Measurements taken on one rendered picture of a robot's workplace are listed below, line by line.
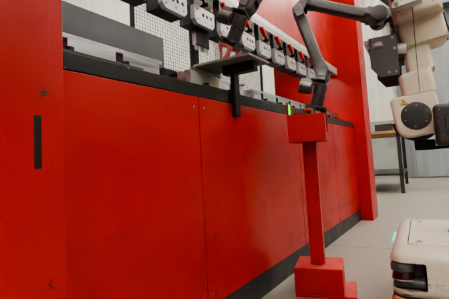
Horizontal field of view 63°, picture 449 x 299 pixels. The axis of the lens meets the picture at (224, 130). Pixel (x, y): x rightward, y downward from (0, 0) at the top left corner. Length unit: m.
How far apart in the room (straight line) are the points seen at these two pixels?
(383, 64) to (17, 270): 1.35
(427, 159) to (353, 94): 5.60
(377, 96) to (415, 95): 7.62
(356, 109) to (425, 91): 2.02
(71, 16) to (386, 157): 8.02
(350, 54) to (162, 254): 2.87
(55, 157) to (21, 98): 0.13
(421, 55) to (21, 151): 1.39
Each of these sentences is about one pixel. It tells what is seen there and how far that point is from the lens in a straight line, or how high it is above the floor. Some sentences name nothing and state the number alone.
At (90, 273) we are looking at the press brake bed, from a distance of 0.98.
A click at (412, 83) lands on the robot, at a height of 0.85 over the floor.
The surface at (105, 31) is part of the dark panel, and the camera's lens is 1.97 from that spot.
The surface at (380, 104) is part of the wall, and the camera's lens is 9.14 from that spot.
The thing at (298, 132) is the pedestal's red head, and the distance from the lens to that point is 1.64.
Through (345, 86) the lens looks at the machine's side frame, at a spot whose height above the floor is 1.22.
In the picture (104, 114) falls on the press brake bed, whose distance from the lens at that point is 0.99.
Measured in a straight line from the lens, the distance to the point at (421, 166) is 9.03.
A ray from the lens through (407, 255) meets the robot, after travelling 1.40.
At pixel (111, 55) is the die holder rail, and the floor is 0.94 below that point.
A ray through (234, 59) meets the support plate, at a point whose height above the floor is 0.99.
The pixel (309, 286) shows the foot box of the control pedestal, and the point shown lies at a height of 0.05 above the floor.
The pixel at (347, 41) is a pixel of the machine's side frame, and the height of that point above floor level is 1.64.
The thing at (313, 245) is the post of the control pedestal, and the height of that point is 0.20.
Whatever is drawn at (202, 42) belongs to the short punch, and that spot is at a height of 1.12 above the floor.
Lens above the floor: 0.60
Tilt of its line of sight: 5 degrees up
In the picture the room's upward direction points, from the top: 3 degrees counter-clockwise
